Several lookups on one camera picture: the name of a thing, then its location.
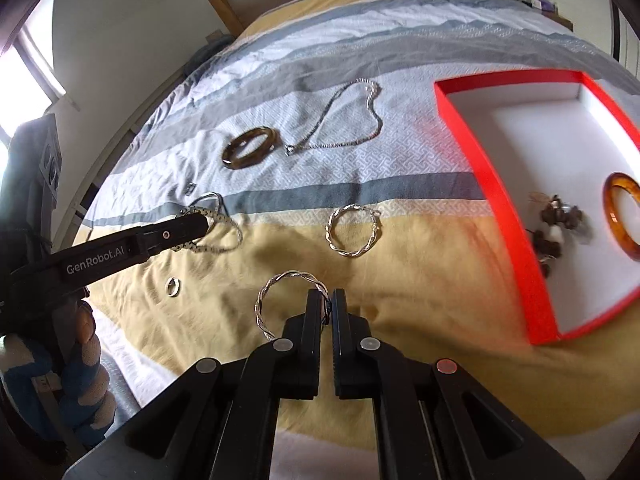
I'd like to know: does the silver chain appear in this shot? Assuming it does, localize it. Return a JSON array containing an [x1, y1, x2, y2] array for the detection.
[[170, 191, 243, 256]]

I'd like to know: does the twisted silver bangle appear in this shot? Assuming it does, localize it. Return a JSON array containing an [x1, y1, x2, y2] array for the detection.
[[255, 270, 332, 343], [325, 203, 382, 258]]

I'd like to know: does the person's left hand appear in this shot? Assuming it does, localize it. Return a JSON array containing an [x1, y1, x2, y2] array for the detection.
[[0, 302, 117, 456]]

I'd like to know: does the red box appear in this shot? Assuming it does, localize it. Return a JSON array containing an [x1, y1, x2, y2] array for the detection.
[[434, 71, 640, 346]]

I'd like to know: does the striped bed blanket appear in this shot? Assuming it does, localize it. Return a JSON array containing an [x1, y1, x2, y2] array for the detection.
[[82, 0, 640, 461]]

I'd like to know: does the wooden nightstand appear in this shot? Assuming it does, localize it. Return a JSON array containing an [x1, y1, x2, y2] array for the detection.
[[520, 0, 573, 31]]

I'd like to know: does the thin silver pendant necklace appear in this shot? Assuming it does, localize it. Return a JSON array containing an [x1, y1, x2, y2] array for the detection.
[[284, 78, 383, 157]]

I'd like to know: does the window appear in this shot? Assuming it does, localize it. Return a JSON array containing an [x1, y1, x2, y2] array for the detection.
[[0, 25, 66, 151]]

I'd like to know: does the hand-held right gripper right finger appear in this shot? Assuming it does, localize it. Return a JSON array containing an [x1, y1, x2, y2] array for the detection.
[[332, 289, 583, 480]]

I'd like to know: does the brown flower earring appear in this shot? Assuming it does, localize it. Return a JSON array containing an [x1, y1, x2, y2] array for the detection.
[[530, 227, 566, 278], [530, 192, 584, 231]]

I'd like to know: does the dark brown bangle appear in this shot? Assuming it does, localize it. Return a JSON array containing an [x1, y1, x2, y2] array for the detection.
[[221, 127, 278, 171]]

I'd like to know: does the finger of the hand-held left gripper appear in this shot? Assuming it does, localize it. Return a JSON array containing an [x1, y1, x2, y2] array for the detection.
[[132, 211, 209, 262]]

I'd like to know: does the grey-blue cloth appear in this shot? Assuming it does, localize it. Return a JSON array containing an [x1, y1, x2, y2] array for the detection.
[[185, 35, 233, 73]]

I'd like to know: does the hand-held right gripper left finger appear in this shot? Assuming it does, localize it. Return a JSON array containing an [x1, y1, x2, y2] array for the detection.
[[62, 289, 331, 480]]

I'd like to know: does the amber bangle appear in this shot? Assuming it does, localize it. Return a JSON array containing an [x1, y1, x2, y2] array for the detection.
[[602, 172, 640, 263]]

